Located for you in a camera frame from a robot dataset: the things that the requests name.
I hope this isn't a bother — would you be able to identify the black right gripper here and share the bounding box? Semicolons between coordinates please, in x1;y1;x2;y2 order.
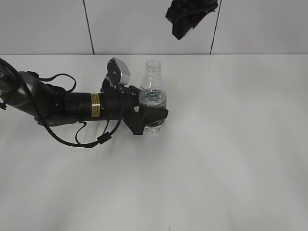
166;0;218;40

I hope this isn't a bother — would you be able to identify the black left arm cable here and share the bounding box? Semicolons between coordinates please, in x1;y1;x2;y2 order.
0;59;122;149

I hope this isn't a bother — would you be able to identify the clear Cestbon water bottle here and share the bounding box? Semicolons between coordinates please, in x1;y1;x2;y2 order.
139;60;168;135

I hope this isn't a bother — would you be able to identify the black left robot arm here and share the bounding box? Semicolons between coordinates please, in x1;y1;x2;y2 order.
0;58;168;135

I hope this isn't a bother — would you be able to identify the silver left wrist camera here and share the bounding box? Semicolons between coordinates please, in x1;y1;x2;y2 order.
106;57;131;86

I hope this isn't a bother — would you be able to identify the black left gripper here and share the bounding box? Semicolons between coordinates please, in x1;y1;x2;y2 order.
91;81;168;135

